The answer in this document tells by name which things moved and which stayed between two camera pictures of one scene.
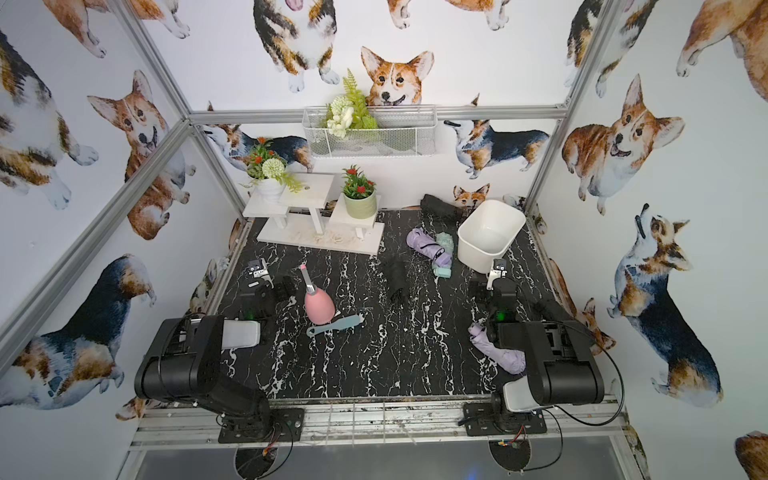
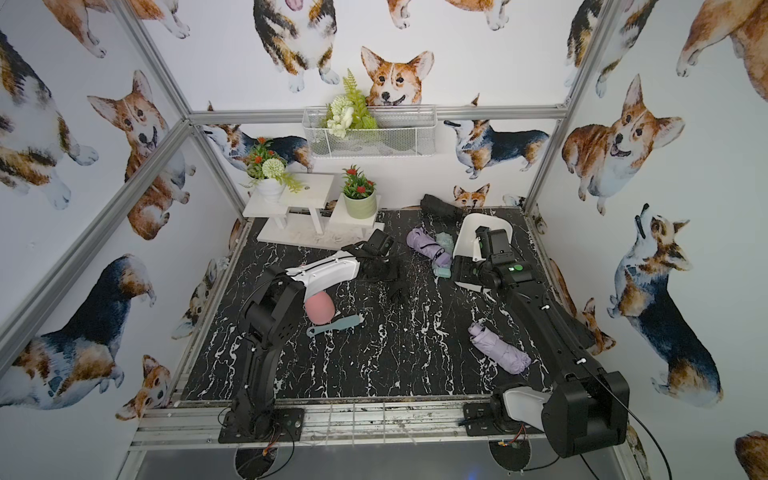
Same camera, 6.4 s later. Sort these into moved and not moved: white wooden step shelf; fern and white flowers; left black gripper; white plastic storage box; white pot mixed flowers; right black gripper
Moved: right black gripper; left black gripper; white plastic storage box
Not moved: white pot mixed flowers; fern and white flowers; white wooden step shelf
